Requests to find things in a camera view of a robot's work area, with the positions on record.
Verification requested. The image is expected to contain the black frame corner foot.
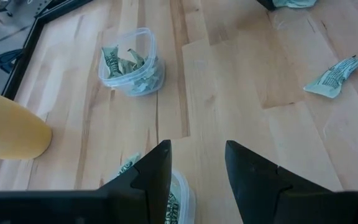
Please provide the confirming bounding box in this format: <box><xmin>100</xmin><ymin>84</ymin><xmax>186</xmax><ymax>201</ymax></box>
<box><xmin>0</xmin><ymin>48</ymin><xmax>24</xmax><ymax>74</ymax></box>

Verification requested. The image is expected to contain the clear plastic food container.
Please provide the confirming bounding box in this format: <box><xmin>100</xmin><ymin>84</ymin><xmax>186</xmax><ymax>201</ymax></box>
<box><xmin>98</xmin><ymin>27</ymin><xmax>167</xmax><ymax>97</ymax></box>
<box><xmin>110</xmin><ymin>151</ymin><xmax>197</xmax><ymax>224</ymax></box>

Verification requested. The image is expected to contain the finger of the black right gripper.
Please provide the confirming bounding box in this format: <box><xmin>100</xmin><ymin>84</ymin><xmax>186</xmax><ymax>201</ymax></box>
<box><xmin>255</xmin><ymin>0</ymin><xmax>277</xmax><ymax>11</ymax></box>

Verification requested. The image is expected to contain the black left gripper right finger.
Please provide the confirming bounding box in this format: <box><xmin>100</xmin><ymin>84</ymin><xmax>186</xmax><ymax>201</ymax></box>
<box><xmin>225</xmin><ymin>140</ymin><xmax>358</xmax><ymax>224</ymax></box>

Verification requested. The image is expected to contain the black aluminium table frame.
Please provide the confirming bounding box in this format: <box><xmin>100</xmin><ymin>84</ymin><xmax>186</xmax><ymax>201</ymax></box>
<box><xmin>0</xmin><ymin>0</ymin><xmax>94</xmax><ymax>180</ymax></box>

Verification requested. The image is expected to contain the yellow ceramic mug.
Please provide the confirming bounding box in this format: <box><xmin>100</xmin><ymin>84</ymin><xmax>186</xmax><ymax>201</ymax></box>
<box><xmin>0</xmin><ymin>89</ymin><xmax>53</xmax><ymax>160</ymax></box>

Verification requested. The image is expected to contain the small printed condiment packet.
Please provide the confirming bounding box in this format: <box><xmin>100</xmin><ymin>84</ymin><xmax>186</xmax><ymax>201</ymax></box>
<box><xmin>272</xmin><ymin>0</ymin><xmax>318</xmax><ymax>9</ymax></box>
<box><xmin>303</xmin><ymin>55</ymin><xmax>358</xmax><ymax>100</ymax></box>
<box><xmin>165</xmin><ymin>183</ymin><xmax>181</xmax><ymax>224</ymax></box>
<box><xmin>115</xmin><ymin>151</ymin><xmax>142</xmax><ymax>177</ymax></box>
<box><xmin>126</xmin><ymin>48</ymin><xmax>146</xmax><ymax>70</ymax></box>
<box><xmin>100</xmin><ymin>45</ymin><xmax>124</xmax><ymax>79</ymax></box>
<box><xmin>126</xmin><ymin>63</ymin><xmax>165</xmax><ymax>95</ymax></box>

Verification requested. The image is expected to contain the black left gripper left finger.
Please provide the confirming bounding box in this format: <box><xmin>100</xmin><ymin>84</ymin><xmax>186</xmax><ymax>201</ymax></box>
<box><xmin>0</xmin><ymin>139</ymin><xmax>172</xmax><ymax>224</ymax></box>

